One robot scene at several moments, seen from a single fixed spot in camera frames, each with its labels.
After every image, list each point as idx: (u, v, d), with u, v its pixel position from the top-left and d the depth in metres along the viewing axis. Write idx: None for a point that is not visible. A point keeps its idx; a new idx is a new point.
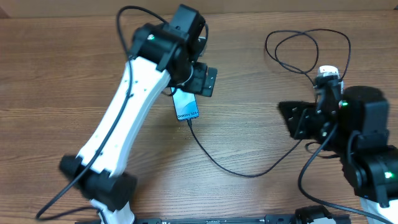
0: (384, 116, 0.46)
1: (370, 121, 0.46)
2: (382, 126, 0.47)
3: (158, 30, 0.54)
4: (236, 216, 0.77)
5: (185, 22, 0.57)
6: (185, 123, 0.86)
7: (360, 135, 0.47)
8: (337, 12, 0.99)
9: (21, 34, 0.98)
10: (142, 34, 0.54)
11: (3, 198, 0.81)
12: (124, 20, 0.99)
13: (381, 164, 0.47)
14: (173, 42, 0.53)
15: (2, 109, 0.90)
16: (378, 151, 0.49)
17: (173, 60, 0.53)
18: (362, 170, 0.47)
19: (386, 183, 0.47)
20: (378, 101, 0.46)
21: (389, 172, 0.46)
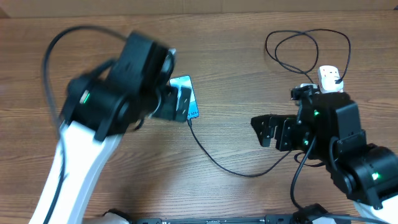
0: (354, 117, 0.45)
1: (344, 122, 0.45)
2: (355, 126, 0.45)
3: (98, 82, 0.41)
4: (236, 216, 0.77)
5: (138, 56, 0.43)
6: (184, 123, 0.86)
7: (339, 139, 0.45)
8: (337, 12, 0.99)
9: (21, 34, 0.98)
10: (75, 88, 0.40)
11: (3, 198, 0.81)
12: (124, 20, 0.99)
13: (365, 165, 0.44)
14: (117, 97, 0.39)
15: (2, 109, 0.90)
16: (360, 152, 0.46)
17: (116, 122, 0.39)
18: (349, 175, 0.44)
19: (375, 185, 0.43)
20: (347, 104, 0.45)
21: (375, 173, 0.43)
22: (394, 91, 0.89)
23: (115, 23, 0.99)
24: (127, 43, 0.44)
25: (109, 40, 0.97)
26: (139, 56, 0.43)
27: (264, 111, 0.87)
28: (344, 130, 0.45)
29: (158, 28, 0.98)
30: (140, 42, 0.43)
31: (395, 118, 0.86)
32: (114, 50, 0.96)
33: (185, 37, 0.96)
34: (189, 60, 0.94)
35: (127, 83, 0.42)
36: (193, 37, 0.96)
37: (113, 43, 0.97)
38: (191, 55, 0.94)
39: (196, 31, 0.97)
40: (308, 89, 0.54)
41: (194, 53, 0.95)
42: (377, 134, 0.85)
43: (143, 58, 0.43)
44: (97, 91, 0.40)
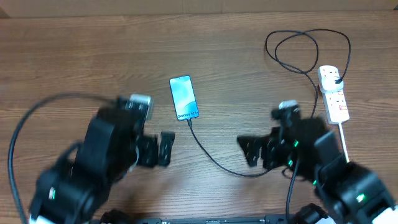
0: (334, 147, 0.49)
1: (326, 154, 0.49)
2: (335, 152, 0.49)
3: (64, 178, 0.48)
4: (236, 216, 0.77)
5: (100, 144, 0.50)
6: (185, 123, 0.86)
7: (321, 167, 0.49)
8: (337, 12, 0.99)
9: (20, 34, 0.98)
10: (45, 183, 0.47)
11: (2, 198, 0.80)
12: (124, 20, 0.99)
13: (351, 190, 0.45)
14: (83, 191, 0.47)
15: (2, 109, 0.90)
16: (344, 175, 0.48)
17: (82, 212, 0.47)
18: (337, 201, 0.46)
19: (362, 206, 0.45)
20: (324, 134, 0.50)
21: (360, 194, 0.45)
22: (394, 91, 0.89)
23: (115, 23, 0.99)
24: (89, 127, 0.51)
25: (109, 40, 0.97)
26: (102, 144, 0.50)
27: (264, 111, 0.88)
28: (326, 159, 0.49)
29: (158, 28, 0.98)
30: (100, 132, 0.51)
31: (395, 118, 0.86)
32: (114, 50, 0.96)
33: (185, 37, 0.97)
34: (189, 60, 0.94)
35: (92, 168, 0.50)
36: (193, 38, 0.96)
37: (113, 43, 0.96)
38: (191, 55, 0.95)
39: (196, 32, 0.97)
40: (286, 111, 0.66)
41: (194, 53, 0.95)
42: (377, 134, 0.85)
43: (105, 145, 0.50)
44: (64, 188, 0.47)
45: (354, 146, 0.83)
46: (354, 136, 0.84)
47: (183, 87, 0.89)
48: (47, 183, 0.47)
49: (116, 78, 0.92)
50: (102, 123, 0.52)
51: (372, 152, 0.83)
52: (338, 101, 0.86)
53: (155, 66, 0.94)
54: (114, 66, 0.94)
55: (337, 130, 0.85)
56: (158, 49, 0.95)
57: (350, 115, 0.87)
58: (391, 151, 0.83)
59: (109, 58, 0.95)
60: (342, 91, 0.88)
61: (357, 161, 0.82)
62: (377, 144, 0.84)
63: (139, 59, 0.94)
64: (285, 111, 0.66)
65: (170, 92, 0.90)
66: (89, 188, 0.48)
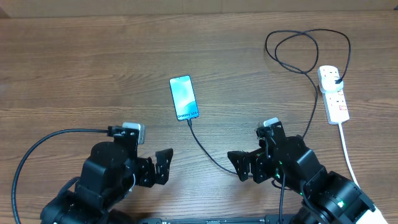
0: (314, 162, 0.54)
1: (308, 170, 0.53)
2: (316, 167, 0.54)
3: (66, 210, 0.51)
4: (236, 216, 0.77)
5: (95, 180, 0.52)
6: (185, 123, 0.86)
7: (306, 182, 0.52)
8: (337, 12, 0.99)
9: (21, 34, 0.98)
10: (50, 216, 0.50)
11: (3, 198, 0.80)
12: (124, 20, 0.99)
13: (333, 199, 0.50)
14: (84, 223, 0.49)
15: (2, 109, 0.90)
16: (326, 186, 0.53)
17: None
18: (323, 211, 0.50)
19: (344, 212, 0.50)
20: (305, 153, 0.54)
21: (341, 201, 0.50)
22: (394, 91, 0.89)
23: (115, 23, 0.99)
24: (84, 169, 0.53)
25: (109, 40, 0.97)
26: (97, 181, 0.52)
27: (264, 111, 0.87)
28: (310, 175, 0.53)
29: (158, 28, 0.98)
30: (94, 170, 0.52)
31: (395, 118, 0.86)
32: (114, 50, 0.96)
33: (185, 37, 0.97)
34: (188, 60, 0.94)
35: (90, 201, 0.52)
36: (193, 38, 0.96)
37: (113, 43, 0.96)
38: (190, 55, 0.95)
39: (196, 32, 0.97)
40: (270, 129, 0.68)
41: (194, 53, 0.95)
42: (377, 134, 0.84)
43: (101, 182, 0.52)
44: (66, 220, 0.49)
45: (354, 146, 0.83)
46: (354, 136, 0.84)
47: (183, 87, 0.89)
48: (51, 214, 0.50)
49: (116, 77, 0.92)
50: (93, 164, 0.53)
51: (372, 152, 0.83)
52: (338, 101, 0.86)
53: (155, 66, 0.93)
54: (114, 66, 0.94)
55: (337, 130, 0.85)
56: (158, 49, 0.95)
57: (350, 115, 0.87)
58: (392, 151, 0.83)
59: (109, 58, 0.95)
60: (342, 91, 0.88)
61: (357, 161, 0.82)
62: (377, 144, 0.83)
63: (139, 59, 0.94)
64: (269, 128, 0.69)
65: (170, 92, 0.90)
66: (88, 221, 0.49)
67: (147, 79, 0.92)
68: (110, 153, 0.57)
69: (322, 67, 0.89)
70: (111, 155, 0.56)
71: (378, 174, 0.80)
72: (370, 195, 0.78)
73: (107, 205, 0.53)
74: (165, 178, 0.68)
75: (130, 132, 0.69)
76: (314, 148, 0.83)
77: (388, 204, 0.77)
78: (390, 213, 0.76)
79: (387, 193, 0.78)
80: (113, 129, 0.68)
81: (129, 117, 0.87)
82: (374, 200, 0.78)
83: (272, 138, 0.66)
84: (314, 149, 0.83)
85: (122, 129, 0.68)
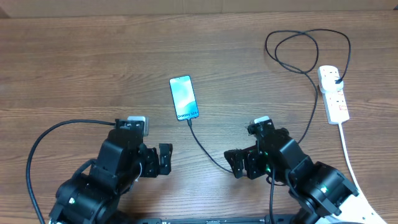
0: (298, 150, 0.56)
1: (291, 157, 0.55)
2: (300, 155, 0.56)
3: (83, 188, 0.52)
4: (236, 216, 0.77)
5: (111, 160, 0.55)
6: (185, 123, 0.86)
7: (291, 170, 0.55)
8: (336, 12, 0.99)
9: (21, 34, 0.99)
10: (64, 195, 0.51)
11: (2, 198, 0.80)
12: (124, 20, 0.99)
13: (316, 185, 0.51)
14: (98, 201, 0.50)
15: (2, 109, 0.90)
16: (310, 174, 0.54)
17: (96, 220, 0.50)
18: (309, 198, 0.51)
19: (328, 198, 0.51)
20: (287, 142, 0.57)
21: (324, 186, 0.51)
22: (394, 91, 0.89)
23: (115, 23, 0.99)
24: (102, 149, 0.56)
25: (109, 40, 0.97)
26: (113, 160, 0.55)
27: (264, 111, 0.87)
28: (294, 162, 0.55)
29: (158, 28, 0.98)
30: (112, 150, 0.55)
31: (395, 118, 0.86)
32: (114, 49, 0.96)
33: (185, 37, 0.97)
34: (188, 60, 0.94)
35: (105, 182, 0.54)
36: (193, 38, 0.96)
37: (113, 43, 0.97)
38: (190, 55, 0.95)
39: (196, 32, 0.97)
40: (259, 125, 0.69)
41: (194, 53, 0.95)
42: (377, 134, 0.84)
43: (117, 162, 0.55)
44: (81, 198, 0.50)
45: (354, 146, 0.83)
46: (354, 136, 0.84)
47: (184, 87, 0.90)
48: (67, 193, 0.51)
49: (116, 77, 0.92)
50: (113, 144, 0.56)
51: (372, 151, 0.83)
52: (338, 101, 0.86)
53: (155, 66, 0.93)
54: (114, 66, 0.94)
55: (337, 130, 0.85)
56: (158, 49, 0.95)
57: (350, 115, 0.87)
58: (392, 151, 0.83)
59: (109, 58, 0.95)
60: (342, 91, 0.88)
61: (357, 161, 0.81)
62: (377, 144, 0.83)
63: (139, 59, 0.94)
64: (258, 124, 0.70)
65: (170, 92, 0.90)
66: (102, 199, 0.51)
67: (147, 79, 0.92)
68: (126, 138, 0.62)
69: (322, 67, 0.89)
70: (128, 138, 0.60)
71: (378, 174, 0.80)
72: (370, 195, 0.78)
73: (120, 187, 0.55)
74: (169, 168, 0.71)
75: (137, 124, 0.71)
76: (314, 148, 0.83)
77: (388, 204, 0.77)
78: (391, 213, 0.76)
79: (387, 193, 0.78)
80: (120, 121, 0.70)
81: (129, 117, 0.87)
82: (374, 200, 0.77)
83: (262, 132, 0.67)
84: (314, 149, 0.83)
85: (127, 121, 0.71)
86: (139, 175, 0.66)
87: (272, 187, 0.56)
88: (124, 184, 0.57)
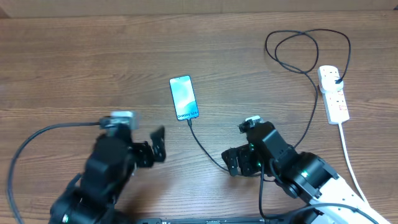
0: (279, 139, 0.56)
1: (273, 147, 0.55)
2: (283, 145, 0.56)
3: (75, 205, 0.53)
4: (236, 216, 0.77)
5: (95, 178, 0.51)
6: (185, 123, 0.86)
7: (275, 159, 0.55)
8: (336, 12, 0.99)
9: (21, 34, 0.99)
10: (58, 213, 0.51)
11: (2, 198, 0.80)
12: (124, 20, 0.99)
13: (298, 171, 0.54)
14: (92, 217, 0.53)
15: (2, 109, 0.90)
16: (293, 161, 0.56)
17: None
18: (292, 184, 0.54)
19: (308, 182, 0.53)
20: (269, 133, 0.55)
21: (305, 171, 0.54)
22: (394, 91, 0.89)
23: (115, 23, 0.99)
24: (86, 167, 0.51)
25: (109, 39, 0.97)
26: (97, 178, 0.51)
27: (264, 111, 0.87)
28: (276, 152, 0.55)
29: (158, 28, 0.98)
30: (96, 169, 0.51)
31: (395, 118, 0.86)
32: (114, 49, 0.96)
33: (185, 37, 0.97)
34: (188, 60, 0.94)
35: (94, 198, 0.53)
36: (193, 37, 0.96)
37: (113, 42, 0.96)
38: (190, 55, 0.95)
39: (196, 31, 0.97)
40: (250, 122, 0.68)
41: (194, 53, 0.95)
42: (377, 134, 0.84)
43: (102, 180, 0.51)
44: (76, 216, 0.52)
45: (354, 146, 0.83)
46: (354, 136, 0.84)
47: (184, 87, 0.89)
48: (60, 212, 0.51)
49: (116, 77, 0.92)
50: (95, 163, 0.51)
51: (372, 151, 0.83)
52: (338, 101, 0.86)
53: (155, 66, 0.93)
54: (114, 66, 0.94)
55: (337, 130, 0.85)
56: (158, 49, 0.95)
57: (350, 115, 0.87)
58: (392, 151, 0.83)
59: (109, 58, 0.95)
60: (342, 91, 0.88)
61: (357, 161, 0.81)
62: (377, 144, 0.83)
63: (139, 59, 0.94)
64: (249, 121, 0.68)
65: (170, 91, 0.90)
66: (96, 215, 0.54)
67: (147, 79, 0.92)
68: (112, 144, 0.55)
69: (322, 67, 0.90)
70: (111, 152, 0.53)
71: (377, 174, 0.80)
72: (370, 195, 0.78)
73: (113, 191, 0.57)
74: None
75: (123, 122, 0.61)
76: (314, 148, 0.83)
77: (388, 204, 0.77)
78: (391, 213, 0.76)
79: (387, 193, 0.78)
80: (105, 122, 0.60)
81: None
82: (374, 200, 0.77)
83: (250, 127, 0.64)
84: (314, 149, 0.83)
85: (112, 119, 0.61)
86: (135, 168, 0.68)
87: (261, 183, 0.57)
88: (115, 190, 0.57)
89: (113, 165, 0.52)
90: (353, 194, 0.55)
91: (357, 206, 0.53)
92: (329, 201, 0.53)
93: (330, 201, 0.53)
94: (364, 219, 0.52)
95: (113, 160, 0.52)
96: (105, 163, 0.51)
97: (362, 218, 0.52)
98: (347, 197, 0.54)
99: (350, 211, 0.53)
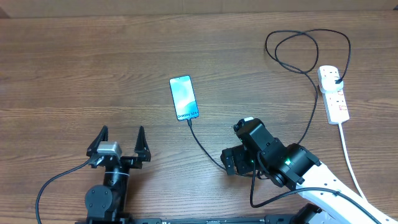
0: (265, 133, 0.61)
1: (259, 139, 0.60)
2: (269, 138, 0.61)
3: None
4: (236, 216, 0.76)
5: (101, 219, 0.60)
6: (184, 123, 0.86)
7: (262, 152, 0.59)
8: (336, 12, 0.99)
9: (21, 35, 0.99)
10: None
11: (2, 198, 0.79)
12: (124, 20, 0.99)
13: (282, 160, 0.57)
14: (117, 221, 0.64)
15: (2, 109, 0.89)
16: (280, 152, 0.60)
17: None
18: (278, 174, 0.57)
19: (291, 169, 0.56)
20: (255, 127, 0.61)
21: (288, 160, 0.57)
22: (394, 91, 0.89)
23: (115, 23, 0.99)
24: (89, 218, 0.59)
25: (109, 39, 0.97)
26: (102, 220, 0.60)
27: (264, 111, 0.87)
28: (262, 143, 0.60)
29: (158, 28, 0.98)
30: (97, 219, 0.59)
31: (395, 118, 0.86)
32: (114, 49, 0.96)
33: (185, 37, 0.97)
34: (188, 60, 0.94)
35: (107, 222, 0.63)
36: (193, 37, 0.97)
37: (113, 42, 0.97)
38: (190, 55, 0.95)
39: (196, 32, 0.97)
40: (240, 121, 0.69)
41: (194, 53, 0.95)
42: (377, 134, 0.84)
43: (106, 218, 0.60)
44: None
45: (355, 146, 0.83)
46: (354, 136, 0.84)
47: (183, 87, 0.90)
48: None
49: (116, 77, 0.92)
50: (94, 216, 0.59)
51: (372, 151, 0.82)
52: (338, 101, 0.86)
53: (155, 66, 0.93)
54: (114, 66, 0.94)
55: (337, 130, 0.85)
56: (158, 48, 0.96)
57: (350, 115, 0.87)
58: (392, 151, 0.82)
59: (109, 58, 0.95)
60: (342, 91, 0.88)
61: (357, 161, 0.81)
62: (377, 144, 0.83)
63: (139, 59, 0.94)
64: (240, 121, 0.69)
65: (169, 92, 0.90)
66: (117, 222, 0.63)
67: (147, 79, 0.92)
68: (99, 195, 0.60)
69: (322, 67, 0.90)
70: (101, 203, 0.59)
71: (378, 174, 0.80)
72: (370, 195, 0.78)
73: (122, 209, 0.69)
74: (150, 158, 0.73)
75: (110, 158, 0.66)
76: (314, 148, 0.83)
77: (388, 204, 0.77)
78: (392, 213, 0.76)
79: (387, 193, 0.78)
80: (94, 163, 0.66)
81: (129, 117, 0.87)
82: (374, 200, 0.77)
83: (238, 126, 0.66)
84: (314, 149, 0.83)
85: (99, 155, 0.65)
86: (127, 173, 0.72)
87: (252, 184, 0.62)
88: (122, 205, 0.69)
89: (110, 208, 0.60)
90: (336, 179, 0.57)
91: (339, 189, 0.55)
92: (312, 186, 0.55)
93: (312, 186, 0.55)
94: (346, 201, 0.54)
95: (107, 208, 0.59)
96: (102, 212, 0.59)
97: (344, 200, 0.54)
98: (330, 182, 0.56)
99: (332, 195, 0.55)
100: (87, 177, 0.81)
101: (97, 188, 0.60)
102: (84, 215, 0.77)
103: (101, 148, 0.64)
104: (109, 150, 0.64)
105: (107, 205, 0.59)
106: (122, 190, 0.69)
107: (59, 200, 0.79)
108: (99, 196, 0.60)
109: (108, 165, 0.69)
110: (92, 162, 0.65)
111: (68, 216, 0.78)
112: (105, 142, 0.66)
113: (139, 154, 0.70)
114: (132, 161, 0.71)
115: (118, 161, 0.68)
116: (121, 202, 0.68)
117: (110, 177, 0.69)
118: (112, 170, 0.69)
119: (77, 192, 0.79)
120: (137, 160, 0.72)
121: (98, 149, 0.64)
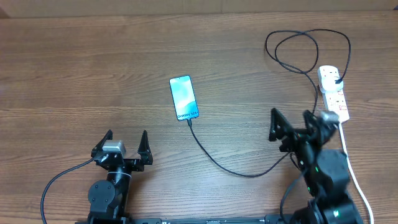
0: (345, 183, 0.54)
1: (335, 188, 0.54)
2: (342, 187, 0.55)
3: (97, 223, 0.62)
4: (236, 216, 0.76)
5: (102, 215, 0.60)
6: (184, 123, 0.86)
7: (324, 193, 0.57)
8: (336, 12, 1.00)
9: (21, 35, 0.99)
10: None
11: (2, 198, 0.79)
12: (124, 20, 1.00)
13: (331, 208, 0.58)
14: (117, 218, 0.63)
15: (2, 109, 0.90)
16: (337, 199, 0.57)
17: None
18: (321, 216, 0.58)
19: (336, 220, 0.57)
20: (342, 178, 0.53)
21: (337, 211, 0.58)
22: (393, 91, 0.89)
23: (115, 23, 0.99)
24: (91, 213, 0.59)
25: (109, 39, 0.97)
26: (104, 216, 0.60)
27: (264, 111, 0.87)
28: (333, 190, 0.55)
29: (158, 28, 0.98)
30: (99, 214, 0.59)
31: (395, 118, 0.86)
32: (114, 49, 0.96)
33: (185, 37, 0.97)
34: (188, 60, 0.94)
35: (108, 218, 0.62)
36: (193, 37, 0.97)
37: (113, 42, 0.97)
38: (190, 55, 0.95)
39: (196, 32, 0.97)
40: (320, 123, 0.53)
41: (194, 53, 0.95)
42: (377, 134, 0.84)
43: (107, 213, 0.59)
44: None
45: (354, 145, 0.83)
46: (354, 136, 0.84)
47: (183, 87, 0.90)
48: None
49: (116, 77, 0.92)
50: (96, 211, 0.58)
51: (372, 152, 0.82)
52: (338, 101, 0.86)
53: (155, 66, 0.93)
54: (114, 66, 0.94)
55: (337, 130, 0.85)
56: (158, 49, 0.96)
57: (350, 115, 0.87)
58: (392, 151, 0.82)
59: (109, 58, 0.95)
60: (342, 91, 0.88)
61: (357, 161, 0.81)
62: (377, 144, 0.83)
63: (139, 59, 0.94)
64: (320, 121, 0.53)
65: (170, 92, 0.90)
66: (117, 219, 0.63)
67: (147, 79, 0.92)
68: (102, 190, 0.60)
69: (322, 68, 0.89)
70: (103, 198, 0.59)
71: (378, 174, 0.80)
72: (370, 195, 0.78)
73: (122, 209, 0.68)
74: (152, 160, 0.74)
75: (114, 155, 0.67)
76: None
77: (388, 204, 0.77)
78: (392, 213, 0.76)
79: (387, 193, 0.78)
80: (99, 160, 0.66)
81: (129, 117, 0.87)
82: (374, 200, 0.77)
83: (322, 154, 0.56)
84: None
85: (104, 153, 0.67)
86: (129, 173, 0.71)
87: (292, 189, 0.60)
88: (123, 205, 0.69)
89: (112, 203, 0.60)
90: None
91: None
92: None
93: None
94: None
95: (109, 203, 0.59)
96: (104, 207, 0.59)
97: None
98: None
99: None
100: (87, 177, 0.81)
101: (101, 184, 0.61)
102: (85, 215, 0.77)
103: (106, 145, 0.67)
104: (115, 147, 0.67)
105: (110, 200, 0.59)
106: (124, 189, 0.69)
107: (59, 200, 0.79)
108: (102, 191, 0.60)
109: (112, 165, 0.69)
110: (97, 158, 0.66)
111: (68, 216, 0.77)
112: (110, 142, 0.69)
113: (142, 156, 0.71)
114: (135, 162, 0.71)
115: (122, 161, 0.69)
116: (122, 202, 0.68)
117: (112, 177, 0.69)
118: (115, 170, 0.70)
119: (78, 192, 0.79)
120: (140, 162, 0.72)
121: (103, 147, 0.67)
